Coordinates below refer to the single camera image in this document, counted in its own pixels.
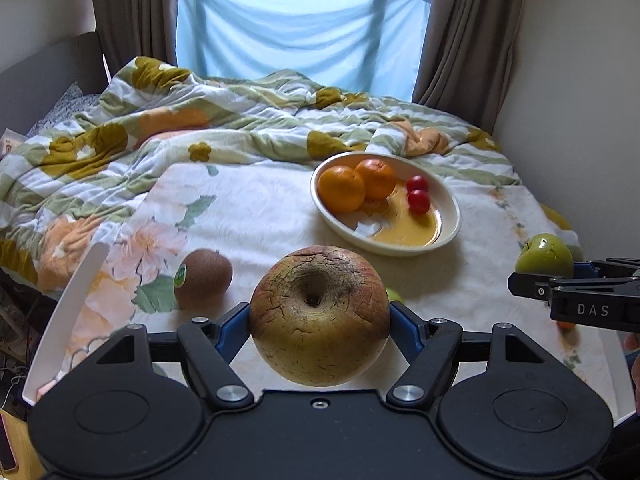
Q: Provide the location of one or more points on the small mandarin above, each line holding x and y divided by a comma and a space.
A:
566, 325

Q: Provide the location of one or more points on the large orange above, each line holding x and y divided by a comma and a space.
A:
341, 189

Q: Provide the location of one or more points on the white bed tray table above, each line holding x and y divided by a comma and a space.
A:
75, 320

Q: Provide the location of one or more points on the cream plate with gold rim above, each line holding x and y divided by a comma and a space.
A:
450, 210

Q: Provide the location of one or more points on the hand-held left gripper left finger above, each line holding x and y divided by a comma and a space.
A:
232, 326

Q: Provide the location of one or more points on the brown kiwi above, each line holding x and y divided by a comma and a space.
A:
205, 280

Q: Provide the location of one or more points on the brown curtain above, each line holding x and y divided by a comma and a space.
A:
135, 10
470, 35

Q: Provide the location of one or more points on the yellow wooden stool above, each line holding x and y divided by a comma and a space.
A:
27, 455

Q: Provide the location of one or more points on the light blue window cloth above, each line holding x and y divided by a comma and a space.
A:
300, 30

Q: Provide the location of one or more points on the small white box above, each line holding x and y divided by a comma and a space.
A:
9, 144

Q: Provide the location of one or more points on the floral green yellow quilt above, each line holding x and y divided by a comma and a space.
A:
150, 110

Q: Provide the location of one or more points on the patterned grey pillow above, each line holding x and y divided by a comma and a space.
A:
62, 107

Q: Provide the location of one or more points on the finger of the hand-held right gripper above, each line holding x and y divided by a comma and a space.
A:
607, 266
530, 287

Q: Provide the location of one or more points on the medium orange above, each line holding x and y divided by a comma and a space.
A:
376, 177

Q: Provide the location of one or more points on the floral tablecloth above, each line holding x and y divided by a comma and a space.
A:
260, 210

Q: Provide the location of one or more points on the person's right hand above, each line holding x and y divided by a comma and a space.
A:
635, 375

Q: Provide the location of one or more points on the green apple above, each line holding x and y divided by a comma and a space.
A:
393, 295
545, 255

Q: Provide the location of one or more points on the red cherry tomato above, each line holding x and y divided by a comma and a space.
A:
419, 201
416, 183

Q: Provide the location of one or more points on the large russet yellow apple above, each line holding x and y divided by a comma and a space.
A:
320, 330

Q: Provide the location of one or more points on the grey headboard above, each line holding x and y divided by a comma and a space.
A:
50, 67

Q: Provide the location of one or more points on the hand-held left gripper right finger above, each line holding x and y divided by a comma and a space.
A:
403, 329

